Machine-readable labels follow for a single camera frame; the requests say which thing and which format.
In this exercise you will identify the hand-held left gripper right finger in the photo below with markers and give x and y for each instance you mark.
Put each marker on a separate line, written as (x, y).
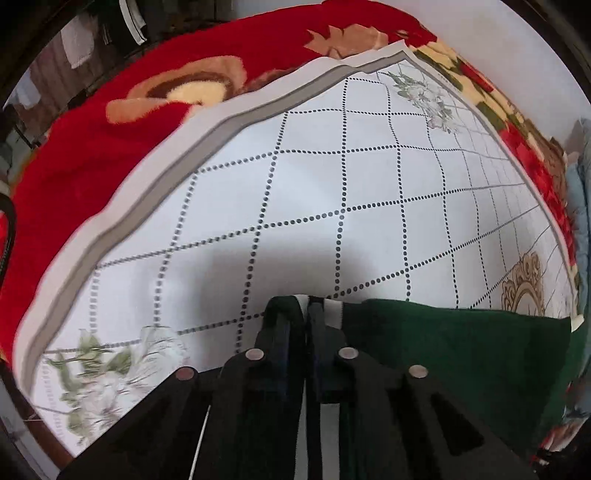
(332, 364)

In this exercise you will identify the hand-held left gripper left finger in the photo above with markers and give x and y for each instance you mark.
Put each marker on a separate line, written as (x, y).
(258, 369)

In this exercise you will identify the green and cream varsity jacket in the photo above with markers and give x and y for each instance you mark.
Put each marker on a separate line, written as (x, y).
(461, 350)

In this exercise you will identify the metal clothes rack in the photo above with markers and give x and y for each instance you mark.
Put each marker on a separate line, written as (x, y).
(78, 46)

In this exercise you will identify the white diamond-pattern floral cloth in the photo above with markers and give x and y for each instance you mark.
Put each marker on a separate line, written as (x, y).
(323, 207)

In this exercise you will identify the red floral blanket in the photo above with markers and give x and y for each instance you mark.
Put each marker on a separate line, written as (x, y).
(92, 152)

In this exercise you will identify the light blue quilt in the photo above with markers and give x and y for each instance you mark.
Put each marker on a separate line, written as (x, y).
(579, 184)

